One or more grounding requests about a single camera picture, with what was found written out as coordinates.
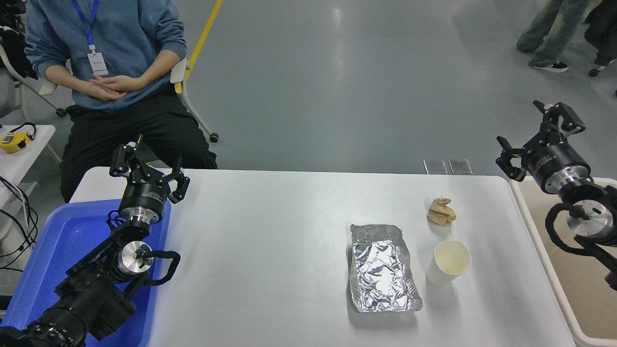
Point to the metal floor outlet cover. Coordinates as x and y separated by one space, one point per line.
435 167
460 167

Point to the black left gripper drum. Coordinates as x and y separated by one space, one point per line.
144 195

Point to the white side table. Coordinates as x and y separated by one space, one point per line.
24 161

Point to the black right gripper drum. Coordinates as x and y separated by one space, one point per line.
556 161

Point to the white wheeled chair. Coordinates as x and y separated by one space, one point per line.
179 71

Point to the large pale bin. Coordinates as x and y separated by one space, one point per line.
578 303

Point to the seated person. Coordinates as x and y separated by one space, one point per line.
125 29

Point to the crumpled tan paper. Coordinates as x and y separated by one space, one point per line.
441 212

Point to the person's left hand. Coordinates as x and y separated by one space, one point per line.
125 83

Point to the person's right forearm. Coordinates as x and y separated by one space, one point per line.
65 79

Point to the black jacket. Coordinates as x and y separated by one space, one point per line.
14 53

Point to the yellow tape measure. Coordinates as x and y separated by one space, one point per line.
12 143

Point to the standing person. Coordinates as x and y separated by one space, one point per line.
554 29

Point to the person's right hand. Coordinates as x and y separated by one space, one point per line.
103 94

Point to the blue plastic tray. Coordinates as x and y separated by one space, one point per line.
58 250

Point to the silver foil tray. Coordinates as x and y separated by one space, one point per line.
383 270

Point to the person's left forearm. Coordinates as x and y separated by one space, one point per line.
161 65

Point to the white paper cup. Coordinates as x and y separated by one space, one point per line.
446 270

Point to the dark draped wheeled chair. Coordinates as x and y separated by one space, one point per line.
602 29

